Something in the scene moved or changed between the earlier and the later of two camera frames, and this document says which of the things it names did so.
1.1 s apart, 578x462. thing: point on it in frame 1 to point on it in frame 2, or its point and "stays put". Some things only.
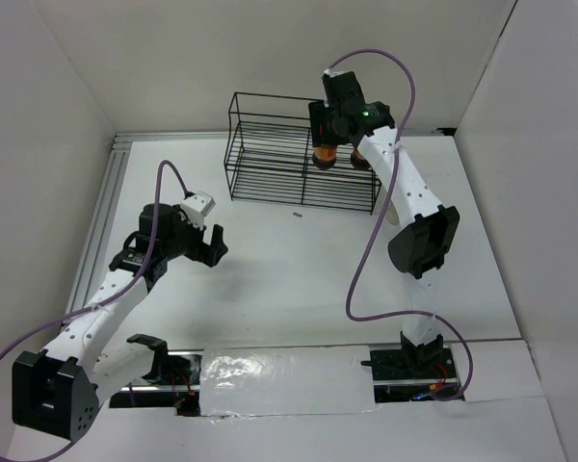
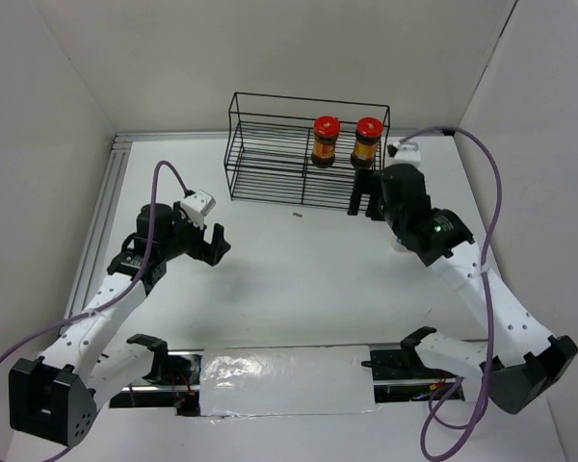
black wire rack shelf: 270,160 stays put
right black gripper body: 336,131 to 394,219
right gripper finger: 322,123 to 363,184
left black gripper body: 187,240 stays put
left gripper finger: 218,245 stays put
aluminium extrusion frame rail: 119,151 stays put
